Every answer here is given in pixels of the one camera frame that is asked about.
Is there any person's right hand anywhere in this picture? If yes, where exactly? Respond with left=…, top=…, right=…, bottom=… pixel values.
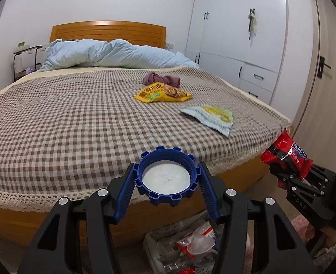
left=305, top=220, right=336, bottom=247

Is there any leaf patterned plastic bag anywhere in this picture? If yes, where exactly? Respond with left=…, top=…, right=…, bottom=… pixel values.
left=143, top=210, right=251, bottom=274

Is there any black frame side table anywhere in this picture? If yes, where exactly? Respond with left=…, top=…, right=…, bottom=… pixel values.
left=13, top=45, right=44, bottom=82

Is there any hanging mesh pouch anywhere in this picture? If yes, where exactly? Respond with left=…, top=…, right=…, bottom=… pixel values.
left=248, top=8, right=258, bottom=47

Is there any yellow snack packet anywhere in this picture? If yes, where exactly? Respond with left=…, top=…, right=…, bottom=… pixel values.
left=134, top=82, right=193, bottom=103

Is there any black door handle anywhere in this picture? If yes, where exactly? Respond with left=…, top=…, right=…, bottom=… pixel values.
left=318, top=56, right=331, bottom=78

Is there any wooden bed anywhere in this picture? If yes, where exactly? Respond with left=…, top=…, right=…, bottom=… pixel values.
left=0, top=21, right=292, bottom=249

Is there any pale blue snack packet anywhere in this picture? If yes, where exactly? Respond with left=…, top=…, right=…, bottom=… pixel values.
left=180, top=105, right=234, bottom=137

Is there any purple cloth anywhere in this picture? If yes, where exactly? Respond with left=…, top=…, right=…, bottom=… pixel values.
left=143, top=72, right=181, bottom=88

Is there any person's pink fleece right leg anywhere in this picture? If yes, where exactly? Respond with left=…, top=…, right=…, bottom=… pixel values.
left=290, top=215, right=312, bottom=230

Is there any red snack packet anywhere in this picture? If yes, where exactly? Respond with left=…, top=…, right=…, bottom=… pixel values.
left=260, top=128, right=313, bottom=181

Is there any white wardrobe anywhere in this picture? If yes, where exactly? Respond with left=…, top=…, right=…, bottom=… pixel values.
left=184, top=0, right=288, bottom=106

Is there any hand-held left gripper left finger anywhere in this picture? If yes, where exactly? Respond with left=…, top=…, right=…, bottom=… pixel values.
left=16, top=162, right=141, bottom=274

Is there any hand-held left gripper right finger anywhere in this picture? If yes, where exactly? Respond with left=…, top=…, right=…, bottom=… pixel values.
left=198, top=161, right=318, bottom=274

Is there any light blue duvet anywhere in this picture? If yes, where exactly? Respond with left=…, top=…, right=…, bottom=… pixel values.
left=39, top=38, right=200, bottom=72

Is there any blue bottle cap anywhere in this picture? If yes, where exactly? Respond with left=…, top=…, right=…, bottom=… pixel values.
left=134, top=145, right=200, bottom=207

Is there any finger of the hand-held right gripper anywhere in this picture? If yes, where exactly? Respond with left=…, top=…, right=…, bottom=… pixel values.
left=269, top=163, right=300, bottom=191
left=303, top=163, right=336, bottom=191

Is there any beige bed sheet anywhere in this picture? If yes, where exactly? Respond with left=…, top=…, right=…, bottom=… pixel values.
left=0, top=66, right=292, bottom=126

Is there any light wood door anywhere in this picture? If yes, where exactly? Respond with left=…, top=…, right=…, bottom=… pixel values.
left=292, top=0, right=336, bottom=160

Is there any clear round plastic cup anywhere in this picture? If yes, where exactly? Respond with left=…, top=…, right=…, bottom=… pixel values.
left=189, top=233, right=216, bottom=254

